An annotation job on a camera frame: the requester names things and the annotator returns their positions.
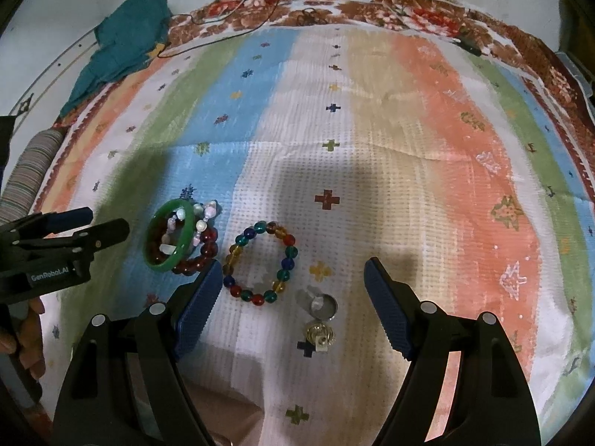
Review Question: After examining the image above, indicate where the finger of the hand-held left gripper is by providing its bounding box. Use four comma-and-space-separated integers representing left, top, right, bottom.
9, 207, 94, 239
14, 218, 131, 261

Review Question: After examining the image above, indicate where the dark red bead bracelet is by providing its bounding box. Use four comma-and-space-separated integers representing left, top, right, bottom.
147, 216, 219, 276

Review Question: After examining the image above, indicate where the gold ornate ring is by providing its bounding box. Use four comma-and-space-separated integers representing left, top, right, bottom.
304, 320, 337, 352

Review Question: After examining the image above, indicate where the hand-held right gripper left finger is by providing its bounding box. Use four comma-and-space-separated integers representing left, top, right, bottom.
53, 258, 224, 446

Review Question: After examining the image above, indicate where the teal cloth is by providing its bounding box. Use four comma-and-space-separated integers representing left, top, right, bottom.
59, 0, 174, 120

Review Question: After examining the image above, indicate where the white pink bead bracelet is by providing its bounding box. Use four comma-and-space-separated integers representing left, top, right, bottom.
160, 199, 219, 254

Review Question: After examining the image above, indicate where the striped pastel blanket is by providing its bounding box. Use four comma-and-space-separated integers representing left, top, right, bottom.
45, 22, 595, 446

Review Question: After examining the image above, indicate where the thin black cable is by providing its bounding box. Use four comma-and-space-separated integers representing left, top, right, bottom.
157, 0, 287, 59

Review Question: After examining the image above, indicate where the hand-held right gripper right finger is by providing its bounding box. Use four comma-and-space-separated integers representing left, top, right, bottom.
364, 256, 542, 446

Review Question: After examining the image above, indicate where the striped rolled cloth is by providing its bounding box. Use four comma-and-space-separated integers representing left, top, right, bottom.
0, 129, 64, 224

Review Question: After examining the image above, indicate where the multicolour glass bead bracelet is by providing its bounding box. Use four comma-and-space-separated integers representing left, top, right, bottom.
222, 221, 299, 307

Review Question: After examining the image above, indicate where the green jade bangle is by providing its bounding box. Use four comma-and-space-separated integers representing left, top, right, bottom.
142, 198, 196, 273

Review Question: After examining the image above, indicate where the clear plastic bin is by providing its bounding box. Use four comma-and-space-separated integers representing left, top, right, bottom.
553, 49, 595, 119

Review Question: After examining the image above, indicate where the person's left hand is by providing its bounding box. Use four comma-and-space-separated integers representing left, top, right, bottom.
0, 296, 48, 380

